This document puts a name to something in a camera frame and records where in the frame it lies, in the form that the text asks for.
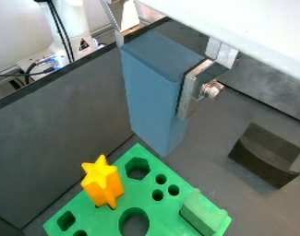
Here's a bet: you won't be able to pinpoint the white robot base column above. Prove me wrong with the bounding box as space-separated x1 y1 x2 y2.
18 0 98 73

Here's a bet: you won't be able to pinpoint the blue rectangular block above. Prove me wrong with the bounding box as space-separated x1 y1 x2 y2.
119 31 204 157

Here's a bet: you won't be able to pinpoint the black curved fixture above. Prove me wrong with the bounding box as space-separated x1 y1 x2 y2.
229 123 300 189

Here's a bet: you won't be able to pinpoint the yellow star peg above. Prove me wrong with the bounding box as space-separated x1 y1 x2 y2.
81 155 125 209

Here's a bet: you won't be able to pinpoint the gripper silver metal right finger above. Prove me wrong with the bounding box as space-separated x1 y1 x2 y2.
177 38 238 121

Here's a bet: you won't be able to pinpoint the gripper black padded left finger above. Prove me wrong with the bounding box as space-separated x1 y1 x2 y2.
101 0 139 47

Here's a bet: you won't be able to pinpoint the green shape-sorter board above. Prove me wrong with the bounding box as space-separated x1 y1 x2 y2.
43 145 202 236

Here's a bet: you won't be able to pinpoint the green notched block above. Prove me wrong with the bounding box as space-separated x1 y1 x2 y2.
180 189 230 236

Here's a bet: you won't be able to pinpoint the black cables at base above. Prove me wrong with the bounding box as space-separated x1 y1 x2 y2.
0 59 58 86

